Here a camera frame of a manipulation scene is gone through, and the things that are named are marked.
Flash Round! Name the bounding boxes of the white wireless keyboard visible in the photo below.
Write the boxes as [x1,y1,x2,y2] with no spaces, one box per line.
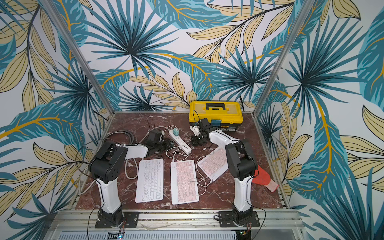
[135,158,164,203]

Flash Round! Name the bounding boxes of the red work glove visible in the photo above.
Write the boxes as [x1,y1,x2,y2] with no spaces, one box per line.
[252,165,279,193]

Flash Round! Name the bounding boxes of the white power strip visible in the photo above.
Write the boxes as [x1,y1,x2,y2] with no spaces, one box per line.
[168,130,192,155]

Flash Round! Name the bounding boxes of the white power strip cord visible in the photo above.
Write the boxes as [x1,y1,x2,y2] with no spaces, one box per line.
[79,125,171,196]

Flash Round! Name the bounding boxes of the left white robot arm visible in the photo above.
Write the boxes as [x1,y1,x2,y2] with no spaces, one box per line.
[88,130,175,227]

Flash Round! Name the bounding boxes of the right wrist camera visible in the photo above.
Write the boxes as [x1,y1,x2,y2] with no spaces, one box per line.
[190,126,201,137]

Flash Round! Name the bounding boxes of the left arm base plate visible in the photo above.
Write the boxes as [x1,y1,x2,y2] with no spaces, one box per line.
[95,210,139,229]

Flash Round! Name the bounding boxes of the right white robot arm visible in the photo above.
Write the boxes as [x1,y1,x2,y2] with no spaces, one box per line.
[192,118,258,226]

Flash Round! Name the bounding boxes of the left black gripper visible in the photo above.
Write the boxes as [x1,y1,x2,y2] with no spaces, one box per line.
[154,137,176,154]

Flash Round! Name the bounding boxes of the aluminium front rail frame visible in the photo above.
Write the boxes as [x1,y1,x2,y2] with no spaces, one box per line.
[45,209,309,240]

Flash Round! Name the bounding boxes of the pink keyboard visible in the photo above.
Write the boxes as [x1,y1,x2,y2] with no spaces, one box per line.
[171,160,200,205]
[198,147,229,182]

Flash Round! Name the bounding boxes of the yellow black toolbox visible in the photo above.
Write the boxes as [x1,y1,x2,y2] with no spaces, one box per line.
[189,101,244,132]

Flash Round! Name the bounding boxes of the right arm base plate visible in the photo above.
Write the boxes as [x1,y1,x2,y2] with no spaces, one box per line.
[214,211,261,228]

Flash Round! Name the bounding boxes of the white usb charging cable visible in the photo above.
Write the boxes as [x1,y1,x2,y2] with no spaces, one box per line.
[161,125,217,196]

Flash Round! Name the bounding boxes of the teal charger plug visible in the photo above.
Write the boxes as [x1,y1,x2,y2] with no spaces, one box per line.
[171,128,179,137]

